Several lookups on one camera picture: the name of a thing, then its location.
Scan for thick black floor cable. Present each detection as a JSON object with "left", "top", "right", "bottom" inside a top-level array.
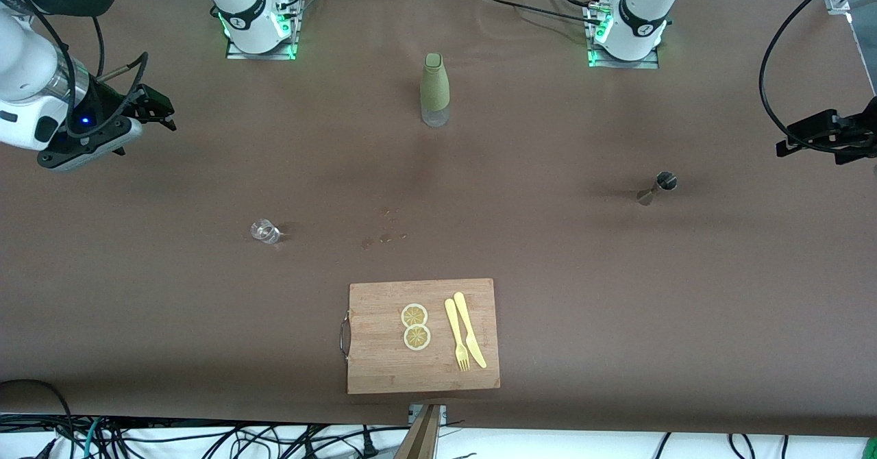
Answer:
[{"left": 0, "top": 379, "right": 76, "bottom": 459}]

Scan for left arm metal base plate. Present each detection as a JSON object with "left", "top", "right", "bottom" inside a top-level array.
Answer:
[{"left": 586, "top": 0, "right": 662, "bottom": 69}]

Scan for clear glass beaker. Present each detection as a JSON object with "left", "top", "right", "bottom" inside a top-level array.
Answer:
[{"left": 249, "top": 219, "right": 282, "bottom": 246}]

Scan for yellow plastic knife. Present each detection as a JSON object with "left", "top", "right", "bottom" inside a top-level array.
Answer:
[{"left": 453, "top": 292, "right": 488, "bottom": 369}]

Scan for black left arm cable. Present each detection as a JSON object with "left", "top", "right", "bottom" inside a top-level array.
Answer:
[{"left": 758, "top": 0, "right": 871, "bottom": 153}]

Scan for green floor cable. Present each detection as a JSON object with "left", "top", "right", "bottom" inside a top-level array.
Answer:
[{"left": 81, "top": 418, "right": 103, "bottom": 459}]

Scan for wooden post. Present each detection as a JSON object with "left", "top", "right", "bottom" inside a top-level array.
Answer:
[{"left": 394, "top": 404, "right": 443, "bottom": 459}]

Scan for brown table cover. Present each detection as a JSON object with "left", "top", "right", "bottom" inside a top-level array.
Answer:
[{"left": 0, "top": 0, "right": 877, "bottom": 439}]

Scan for wooden cutting board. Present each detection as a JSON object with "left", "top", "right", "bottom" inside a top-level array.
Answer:
[{"left": 339, "top": 278, "right": 501, "bottom": 395}]

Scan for yellow plastic fork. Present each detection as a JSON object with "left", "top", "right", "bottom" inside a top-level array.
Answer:
[{"left": 444, "top": 298, "right": 471, "bottom": 372}]

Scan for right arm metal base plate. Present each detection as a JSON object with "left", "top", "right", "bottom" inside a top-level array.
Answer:
[{"left": 225, "top": 0, "right": 302, "bottom": 61}]

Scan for black power cable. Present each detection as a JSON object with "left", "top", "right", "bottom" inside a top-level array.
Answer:
[{"left": 476, "top": 0, "right": 610, "bottom": 28}]

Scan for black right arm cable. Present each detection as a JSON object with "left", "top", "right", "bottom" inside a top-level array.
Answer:
[{"left": 0, "top": 0, "right": 149, "bottom": 138}]

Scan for green sleeved glass bottle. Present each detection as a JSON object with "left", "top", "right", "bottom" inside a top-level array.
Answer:
[{"left": 420, "top": 52, "right": 451, "bottom": 128}]

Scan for steel double jigger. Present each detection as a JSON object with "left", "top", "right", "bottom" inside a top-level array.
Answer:
[{"left": 636, "top": 171, "right": 678, "bottom": 207}]

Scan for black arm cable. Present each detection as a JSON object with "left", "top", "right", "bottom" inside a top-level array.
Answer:
[
  {"left": 758, "top": 0, "right": 871, "bottom": 153},
  {"left": 0, "top": 0, "right": 149, "bottom": 138}
]

